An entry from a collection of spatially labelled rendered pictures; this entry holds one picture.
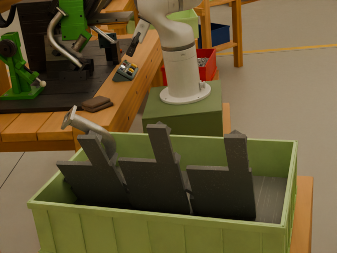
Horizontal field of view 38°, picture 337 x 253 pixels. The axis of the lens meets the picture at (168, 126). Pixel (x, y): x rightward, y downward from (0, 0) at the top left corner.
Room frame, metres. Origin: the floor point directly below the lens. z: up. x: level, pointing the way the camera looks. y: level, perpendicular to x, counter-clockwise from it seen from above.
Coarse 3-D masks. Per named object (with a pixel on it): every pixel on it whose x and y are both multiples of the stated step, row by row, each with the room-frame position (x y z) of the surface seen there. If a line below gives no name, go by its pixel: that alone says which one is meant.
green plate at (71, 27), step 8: (64, 0) 2.30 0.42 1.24; (72, 0) 2.30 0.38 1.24; (80, 0) 2.29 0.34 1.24; (64, 8) 2.30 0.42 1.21; (72, 8) 2.29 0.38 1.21; (80, 8) 2.28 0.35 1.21; (64, 16) 2.29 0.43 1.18; (72, 16) 2.28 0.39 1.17; (80, 16) 2.27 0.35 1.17; (64, 24) 2.28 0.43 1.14; (72, 24) 2.27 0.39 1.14; (80, 24) 2.27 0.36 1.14; (64, 32) 2.27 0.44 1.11; (72, 32) 2.26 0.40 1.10; (80, 32) 2.26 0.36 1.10; (64, 40) 2.26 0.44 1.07
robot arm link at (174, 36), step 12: (144, 0) 1.62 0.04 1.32; (156, 0) 1.62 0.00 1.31; (168, 0) 1.62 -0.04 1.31; (144, 12) 1.62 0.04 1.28; (156, 12) 1.62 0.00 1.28; (168, 12) 1.65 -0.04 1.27; (156, 24) 1.63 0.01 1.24; (168, 24) 1.64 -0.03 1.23; (180, 24) 1.67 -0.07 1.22; (168, 36) 1.63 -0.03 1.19; (180, 36) 1.63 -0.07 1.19; (192, 36) 1.66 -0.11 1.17; (168, 48) 1.64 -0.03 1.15; (180, 48) 1.63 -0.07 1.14
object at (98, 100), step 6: (96, 96) 1.84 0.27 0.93; (102, 96) 1.83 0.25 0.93; (84, 102) 1.78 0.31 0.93; (90, 102) 1.77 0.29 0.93; (96, 102) 1.77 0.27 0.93; (102, 102) 1.78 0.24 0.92; (108, 102) 1.80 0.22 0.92; (84, 108) 1.78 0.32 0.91; (90, 108) 1.75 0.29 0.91; (96, 108) 1.75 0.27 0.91; (102, 108) 1.76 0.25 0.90
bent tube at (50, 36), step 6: (60, 12) 2.26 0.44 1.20; (54, 18) 2.26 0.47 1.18; (60, 18) 2.26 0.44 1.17; (54, 24) 2.26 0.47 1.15; (48, 30) 2.25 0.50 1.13; (48, 36) 2.24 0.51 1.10; (54, 42) 2.24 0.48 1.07; (54, 48) 2.23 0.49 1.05; (60, 48) 2.22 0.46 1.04; (66, 54) 2.21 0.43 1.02; (72, 60) 2.20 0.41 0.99; (78, 60) 2.20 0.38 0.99; (78, 66) 2.19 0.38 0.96
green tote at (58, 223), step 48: (144, 144) 1.36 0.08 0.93; (192, 144) 1.31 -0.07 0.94; (288, 144) 1.22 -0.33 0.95; (48, 192) 1.10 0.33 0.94; (288, 192) 0.96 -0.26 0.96; (48, 240) 1.02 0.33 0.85; (96, 240) 0.98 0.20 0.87; (144, 240) 0.94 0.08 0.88; (192, 240) 0.90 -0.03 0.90; (240, 240) 0.86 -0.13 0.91; (288, 240) 0.95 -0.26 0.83
